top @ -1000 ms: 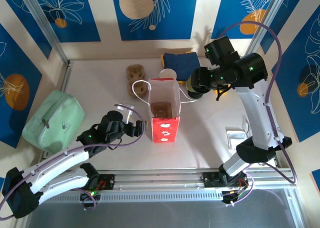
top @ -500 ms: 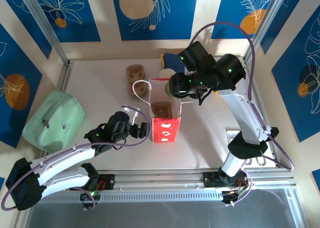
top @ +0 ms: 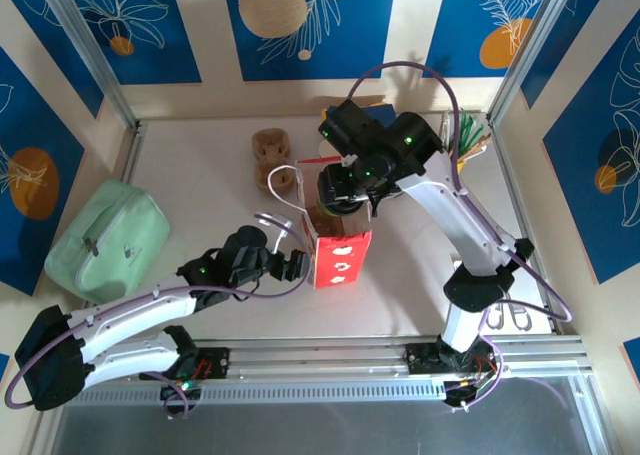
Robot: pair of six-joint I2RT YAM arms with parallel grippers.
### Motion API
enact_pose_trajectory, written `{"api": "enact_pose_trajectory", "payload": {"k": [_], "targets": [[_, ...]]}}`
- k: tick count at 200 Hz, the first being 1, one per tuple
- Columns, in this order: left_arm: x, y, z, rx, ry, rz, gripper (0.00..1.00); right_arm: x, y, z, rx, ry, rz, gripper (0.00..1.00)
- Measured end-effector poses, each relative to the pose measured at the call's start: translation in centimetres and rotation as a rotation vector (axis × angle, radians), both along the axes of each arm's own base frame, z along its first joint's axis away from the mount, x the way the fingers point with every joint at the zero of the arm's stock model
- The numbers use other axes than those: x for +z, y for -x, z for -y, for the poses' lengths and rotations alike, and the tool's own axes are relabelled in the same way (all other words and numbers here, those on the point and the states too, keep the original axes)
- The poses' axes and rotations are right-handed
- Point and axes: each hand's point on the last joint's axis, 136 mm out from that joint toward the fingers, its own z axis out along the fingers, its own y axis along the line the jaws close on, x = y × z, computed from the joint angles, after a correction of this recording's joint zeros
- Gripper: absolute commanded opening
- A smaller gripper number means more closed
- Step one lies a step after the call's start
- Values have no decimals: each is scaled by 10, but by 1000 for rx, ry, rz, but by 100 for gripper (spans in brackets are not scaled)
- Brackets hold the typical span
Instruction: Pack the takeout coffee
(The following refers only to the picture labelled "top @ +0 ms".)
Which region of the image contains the slotted grey cable duct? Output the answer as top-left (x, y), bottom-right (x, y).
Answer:
top-left (124, 378), bottom-right (449, 401)

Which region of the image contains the metal wire clip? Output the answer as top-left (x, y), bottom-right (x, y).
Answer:
top-left (487, 299), bottom-right (532, 332)

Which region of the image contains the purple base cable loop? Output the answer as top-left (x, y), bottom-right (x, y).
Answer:
top-left (162, 382), bottom-right (194, 420)

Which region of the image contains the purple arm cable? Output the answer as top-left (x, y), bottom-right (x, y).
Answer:
top-left (347, 62), bottom-right (574, 411)
top-left (3, 214), bottom-right (314, 409)

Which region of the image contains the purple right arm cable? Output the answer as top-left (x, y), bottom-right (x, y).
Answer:
top-left (347, 62), bottom-right (574, 411)

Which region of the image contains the red white paper bag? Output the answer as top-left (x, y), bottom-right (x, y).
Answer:
top-left (267, 155), bottom-right (375, 291)

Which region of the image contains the aluminium frame post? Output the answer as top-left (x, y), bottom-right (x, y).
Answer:
top-left (34, 0), bottom-right (144, 131)
top-left (487, 0), bottom-right (584, 126)

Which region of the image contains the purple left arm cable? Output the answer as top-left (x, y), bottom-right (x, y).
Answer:
top-left (3, 214), bottom-right (314, 409)

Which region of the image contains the brown cardboard cup carrier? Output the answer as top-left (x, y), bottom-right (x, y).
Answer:
top-left (251, 128), bottom-right (296, 194)

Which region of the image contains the aluminium front rail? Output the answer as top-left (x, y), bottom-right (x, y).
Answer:
top-left (52, 333), bottom-right (586, 376)

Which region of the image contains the mint green zip pouch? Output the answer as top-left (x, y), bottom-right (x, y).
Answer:
top-left (43, 178), bottom-right (171, 307)

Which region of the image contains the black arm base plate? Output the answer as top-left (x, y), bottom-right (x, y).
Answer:
top-left (193, 347), bottom-right (231, 380)
top-left (405, 343), bottom-right (444, 375)

